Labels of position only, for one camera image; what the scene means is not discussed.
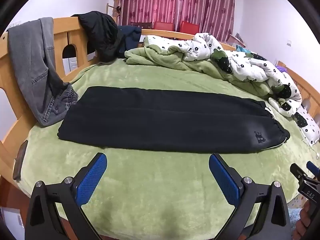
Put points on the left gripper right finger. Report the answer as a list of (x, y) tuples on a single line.
[(260, 211)]

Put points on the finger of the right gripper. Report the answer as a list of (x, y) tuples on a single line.
[(298, 173), (313, 168)]

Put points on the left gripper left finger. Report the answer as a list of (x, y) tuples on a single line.
[(43, 219)]

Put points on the black pants white stripe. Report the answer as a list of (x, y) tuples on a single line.
[(171, 121)]

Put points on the person's right hand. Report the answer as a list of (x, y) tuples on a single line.
[(303, 223)]

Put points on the dark phone on bed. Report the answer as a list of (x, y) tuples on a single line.
[(16, 176)]

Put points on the green fleece bed sheet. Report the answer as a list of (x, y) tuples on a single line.
[(158, 195)]

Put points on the green fleece blanket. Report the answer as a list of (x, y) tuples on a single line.
[(152, 55)]

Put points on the white flower print quilt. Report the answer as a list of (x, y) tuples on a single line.
[(285, 98)]

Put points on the grey denim jeans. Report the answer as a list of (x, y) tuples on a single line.
[(32, 56)]

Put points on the red chair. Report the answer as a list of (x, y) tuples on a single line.
[(163, 26), (189, 28)]

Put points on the black jacket on footboard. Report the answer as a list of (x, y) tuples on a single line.
[(103, 34)]

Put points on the pink striped curtain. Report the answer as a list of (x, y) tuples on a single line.
[(212, 16)]

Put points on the navy blue garment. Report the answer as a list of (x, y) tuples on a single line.
[(132, 36)]

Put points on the wooden coat rack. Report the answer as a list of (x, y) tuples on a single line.
[(114, 12)]

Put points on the wooden bed frame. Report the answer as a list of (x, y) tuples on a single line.
[(72, 65)]

